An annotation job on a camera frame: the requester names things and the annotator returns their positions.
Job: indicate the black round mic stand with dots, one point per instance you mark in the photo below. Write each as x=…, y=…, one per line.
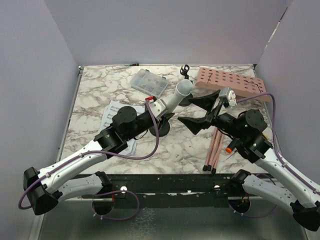
x=163, y=130

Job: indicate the black mounting rail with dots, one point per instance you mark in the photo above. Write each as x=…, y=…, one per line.
x=170, y=191

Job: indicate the black microphone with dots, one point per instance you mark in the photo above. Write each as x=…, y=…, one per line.
x=232, y=145

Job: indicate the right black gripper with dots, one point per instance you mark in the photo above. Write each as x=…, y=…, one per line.
x=196, y=124

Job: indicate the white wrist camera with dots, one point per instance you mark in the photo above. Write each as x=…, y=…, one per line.
x=227, y=97
x=156, y=105

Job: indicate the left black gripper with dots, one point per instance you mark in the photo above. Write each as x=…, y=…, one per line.
x=164, y=118

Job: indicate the white microphone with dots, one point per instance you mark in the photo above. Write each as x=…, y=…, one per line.
x=182, y=90

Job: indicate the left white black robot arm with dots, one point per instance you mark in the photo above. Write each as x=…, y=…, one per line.
x=46, y=187

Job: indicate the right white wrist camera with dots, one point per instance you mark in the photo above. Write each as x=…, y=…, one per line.
x=227, y=97

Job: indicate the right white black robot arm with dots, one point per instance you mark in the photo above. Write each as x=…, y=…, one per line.
x=299, y=195

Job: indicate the pink music stand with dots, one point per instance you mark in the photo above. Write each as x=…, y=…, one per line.
x=245, y=131

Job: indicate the sheet music page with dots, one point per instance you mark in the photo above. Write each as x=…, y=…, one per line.
x=118, y=115

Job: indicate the clear plastic organizer box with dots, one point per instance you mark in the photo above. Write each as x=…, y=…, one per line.
x=149, y=83

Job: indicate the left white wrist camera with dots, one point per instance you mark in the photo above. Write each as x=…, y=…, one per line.
x=156, y=105

